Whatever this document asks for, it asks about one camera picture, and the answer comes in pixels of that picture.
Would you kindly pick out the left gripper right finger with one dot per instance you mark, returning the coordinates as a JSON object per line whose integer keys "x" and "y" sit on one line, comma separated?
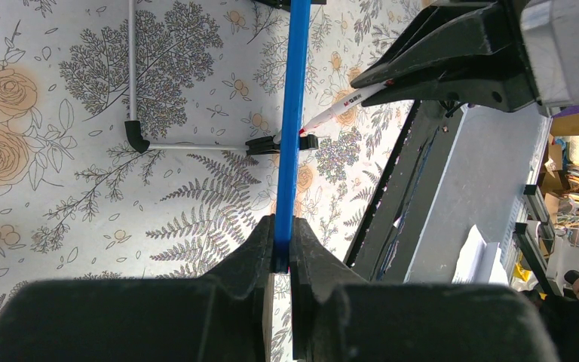
{"x": 320, "y": 305}

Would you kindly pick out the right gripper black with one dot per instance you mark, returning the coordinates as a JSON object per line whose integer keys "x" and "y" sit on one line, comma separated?
{"x": 501, "y": 54}

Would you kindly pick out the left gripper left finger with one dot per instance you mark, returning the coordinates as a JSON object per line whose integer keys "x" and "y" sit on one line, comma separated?
{"x": 237, "y": 325}

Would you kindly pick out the blue framed whiteboard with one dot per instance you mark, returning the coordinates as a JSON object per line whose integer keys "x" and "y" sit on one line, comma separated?
{"x": 291, "y": 124}

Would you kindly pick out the whiteboard wire stand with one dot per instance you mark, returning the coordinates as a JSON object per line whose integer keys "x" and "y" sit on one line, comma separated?
{"x": 259, "y": 146}

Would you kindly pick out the white marker pen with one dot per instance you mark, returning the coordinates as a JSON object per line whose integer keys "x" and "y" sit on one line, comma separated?
{"x": 342, "y": 106}

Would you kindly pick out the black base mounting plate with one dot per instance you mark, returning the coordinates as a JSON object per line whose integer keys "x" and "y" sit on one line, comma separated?
{"x": 384, "y": 245}

